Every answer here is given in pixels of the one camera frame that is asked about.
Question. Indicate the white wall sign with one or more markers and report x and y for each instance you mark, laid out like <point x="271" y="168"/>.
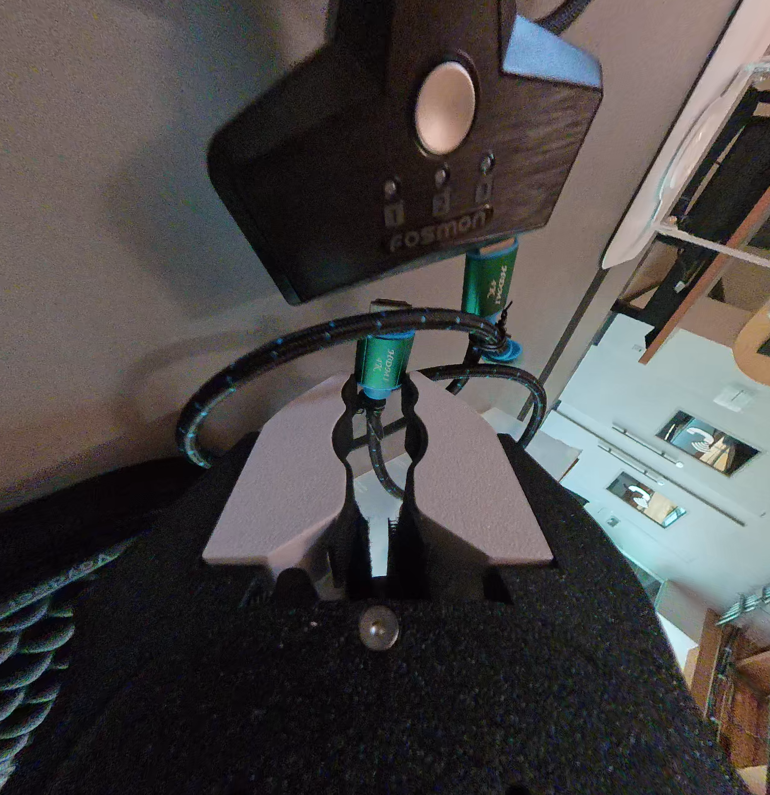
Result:
<point x="737" y="397"/>

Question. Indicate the silver video switch hub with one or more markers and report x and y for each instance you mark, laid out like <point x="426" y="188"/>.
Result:
<point x="335" y="186"/>

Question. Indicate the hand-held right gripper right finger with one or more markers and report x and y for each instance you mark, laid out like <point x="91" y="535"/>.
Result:
<point x="478" y="497"/>

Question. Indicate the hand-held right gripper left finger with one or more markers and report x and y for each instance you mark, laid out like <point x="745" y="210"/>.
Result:
<point x="279" y="497"/>

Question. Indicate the grey desk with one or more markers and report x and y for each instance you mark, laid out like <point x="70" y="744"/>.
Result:
<point x="111" y="248"/>

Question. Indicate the black board on stand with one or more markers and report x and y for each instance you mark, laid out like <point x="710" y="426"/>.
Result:
<point x="670" y="124"/>

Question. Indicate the black wrist rest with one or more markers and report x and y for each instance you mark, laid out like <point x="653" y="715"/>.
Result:
<point x="24" y="652"/>

